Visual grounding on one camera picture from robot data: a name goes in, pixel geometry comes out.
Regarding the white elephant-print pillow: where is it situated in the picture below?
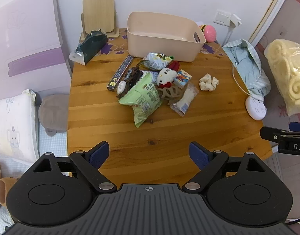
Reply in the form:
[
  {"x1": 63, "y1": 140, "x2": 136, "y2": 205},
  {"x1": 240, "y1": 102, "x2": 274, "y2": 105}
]
[{"x1": 0, "y1": 89, "x2": 40, "y2": 163}]

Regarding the clear packet with white content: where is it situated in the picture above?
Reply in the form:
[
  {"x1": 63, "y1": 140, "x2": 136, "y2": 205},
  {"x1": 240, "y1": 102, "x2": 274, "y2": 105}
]
[{"x1": 170, "y1": 82, "x2": 199, "y2": 117}]

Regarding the blue checked bed sheet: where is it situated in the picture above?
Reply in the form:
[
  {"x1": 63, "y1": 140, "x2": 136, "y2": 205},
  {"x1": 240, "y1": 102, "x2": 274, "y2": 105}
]
[{"x1": 0, "y1": 127, "x2": 69, "y2": 226}]

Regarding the long dark star-print box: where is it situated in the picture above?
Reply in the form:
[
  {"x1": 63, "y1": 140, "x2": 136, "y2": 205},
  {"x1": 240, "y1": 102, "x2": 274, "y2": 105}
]
[{"x1": 106, "y1": 55, "x2": 135, "y2": 92}]

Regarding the small colourful box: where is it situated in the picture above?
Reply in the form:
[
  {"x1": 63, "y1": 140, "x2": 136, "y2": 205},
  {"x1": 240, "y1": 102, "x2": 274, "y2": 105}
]
[{"x1": 173, "y1": 70, "x2": 192, "y2": 89}]

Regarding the white wall switch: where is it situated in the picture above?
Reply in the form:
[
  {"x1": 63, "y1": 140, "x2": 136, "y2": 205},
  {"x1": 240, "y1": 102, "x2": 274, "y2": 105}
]
[{"x1": 214, "y1": 10, "x2": 231, "y2": 26}]

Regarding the white cable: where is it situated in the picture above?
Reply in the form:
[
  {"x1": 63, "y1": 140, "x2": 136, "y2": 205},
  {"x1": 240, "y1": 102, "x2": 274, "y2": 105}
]
[{"x1": 222, "y1": 24, "x2": 253, "y2": 97}]

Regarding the yellow rolled blanket in bag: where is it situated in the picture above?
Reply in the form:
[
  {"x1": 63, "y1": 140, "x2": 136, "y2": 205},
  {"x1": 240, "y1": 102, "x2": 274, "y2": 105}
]
[{"x1": 264, "y1": 39, "x2": 300, "y2": 117}]

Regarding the beige plastic storage basket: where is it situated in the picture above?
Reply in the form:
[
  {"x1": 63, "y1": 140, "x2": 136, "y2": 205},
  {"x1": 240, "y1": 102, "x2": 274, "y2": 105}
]
[{"x1": 127, "y1": 11, "x2": 206, "y2": 62}]

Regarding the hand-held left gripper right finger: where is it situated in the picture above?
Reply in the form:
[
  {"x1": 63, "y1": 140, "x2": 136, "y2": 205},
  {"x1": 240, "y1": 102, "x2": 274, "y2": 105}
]
[{"x1": 182, "y1": 141, "x2": 267, "y2": 193}]

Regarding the dark green tissue pack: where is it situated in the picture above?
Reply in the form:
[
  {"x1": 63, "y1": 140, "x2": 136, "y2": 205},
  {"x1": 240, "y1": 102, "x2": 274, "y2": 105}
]
[{"x1": 69, "y1": 29, "x2": 108, "y2": 66}]

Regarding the grey cushion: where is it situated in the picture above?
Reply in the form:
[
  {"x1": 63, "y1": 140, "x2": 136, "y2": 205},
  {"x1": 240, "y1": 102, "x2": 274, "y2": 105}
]
[{"x1": 38, "y1": 94, "x2": 69, "y2": 137}]

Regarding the white leaning board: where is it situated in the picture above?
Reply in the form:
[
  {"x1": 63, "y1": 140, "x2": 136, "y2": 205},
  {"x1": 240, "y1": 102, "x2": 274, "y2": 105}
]
[{"x1": 0, "y1": 0, "x2": 73, "y2": 101}]

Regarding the black cable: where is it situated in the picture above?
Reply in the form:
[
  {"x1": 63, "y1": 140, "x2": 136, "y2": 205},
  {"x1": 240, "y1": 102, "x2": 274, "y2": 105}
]
[{"x1": 284, "y1": 216, "x2": 300, "y2": 226}]

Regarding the white red plush cat toy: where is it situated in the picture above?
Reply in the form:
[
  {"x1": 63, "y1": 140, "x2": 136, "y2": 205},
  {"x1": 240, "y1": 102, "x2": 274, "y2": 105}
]
[{"x1": 156, "y1": 61, "x2": 180, "y2": 89}]

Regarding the brown plush toy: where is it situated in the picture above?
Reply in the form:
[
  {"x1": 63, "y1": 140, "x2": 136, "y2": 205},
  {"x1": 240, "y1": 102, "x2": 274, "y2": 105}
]
[{"x1": 0, "y1": 177, "x2": 22, "y2": 207}]

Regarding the purple leaf-print table mat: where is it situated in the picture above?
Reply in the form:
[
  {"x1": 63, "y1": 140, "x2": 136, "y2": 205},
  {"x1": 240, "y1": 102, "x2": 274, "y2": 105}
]
[{"x1": 80, "y1": 28, "x2": 226, "y2": 59}]

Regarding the white green printed snack packet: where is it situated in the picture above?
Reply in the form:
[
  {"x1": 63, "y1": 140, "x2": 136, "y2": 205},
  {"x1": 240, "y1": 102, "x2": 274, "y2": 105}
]
[{"x1": 138, "y1": 52, "x2": 175, "y2": 71}]

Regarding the white charger plug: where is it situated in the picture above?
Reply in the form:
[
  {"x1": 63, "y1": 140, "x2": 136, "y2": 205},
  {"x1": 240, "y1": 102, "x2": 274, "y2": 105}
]
[{"x1": 229, "y1": 14, "x2": 242, "y2": 29}]

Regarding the pink burger toy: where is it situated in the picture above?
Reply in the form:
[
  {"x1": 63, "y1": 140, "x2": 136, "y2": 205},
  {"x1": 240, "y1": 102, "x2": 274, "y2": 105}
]
[{"x1": 200, "y1": 24, "x2": 217, "y2": 43}]

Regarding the white round power strip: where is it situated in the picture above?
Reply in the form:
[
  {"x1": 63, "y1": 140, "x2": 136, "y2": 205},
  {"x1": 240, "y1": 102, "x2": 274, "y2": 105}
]
[{"x1": 245, "y1": 95, "x2": 267, "y2": 121}]

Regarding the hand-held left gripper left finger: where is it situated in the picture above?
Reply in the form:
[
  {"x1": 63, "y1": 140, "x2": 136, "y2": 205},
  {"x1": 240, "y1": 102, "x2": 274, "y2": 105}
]
[{"x1": 32, "y1": 141, "x2": 117, "y2": 193}]

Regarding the wooden desk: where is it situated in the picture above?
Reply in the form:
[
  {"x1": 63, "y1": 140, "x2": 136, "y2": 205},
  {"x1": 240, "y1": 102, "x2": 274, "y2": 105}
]
[{"x1": 67, "y1": 28, "x2": 274, "y2": 185}]

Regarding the dark brown hair claw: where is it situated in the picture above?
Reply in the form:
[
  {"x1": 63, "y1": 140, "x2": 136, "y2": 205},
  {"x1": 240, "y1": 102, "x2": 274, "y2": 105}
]
[{"x1": 124, "y1": 67, "x2": 144, "y2": 91}]

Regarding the brown twisted hair claw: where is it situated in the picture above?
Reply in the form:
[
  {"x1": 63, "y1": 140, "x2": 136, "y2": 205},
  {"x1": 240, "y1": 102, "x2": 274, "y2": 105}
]
[{"x1": 157, "y1": 84, "x2": 185, "y2": 106}]

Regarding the light blue clothing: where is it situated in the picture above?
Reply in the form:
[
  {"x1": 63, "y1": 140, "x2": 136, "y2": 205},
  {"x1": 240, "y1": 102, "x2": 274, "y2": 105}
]
[{"x1": 222, "y1": 39, "x2": 272, "y2": 101}]

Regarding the white scrunchie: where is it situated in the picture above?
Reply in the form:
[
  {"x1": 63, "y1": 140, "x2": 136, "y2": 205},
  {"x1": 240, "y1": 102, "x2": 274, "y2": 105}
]
[{"x1": 198, "y1": 73, "x2": 219, "y2": 92}]

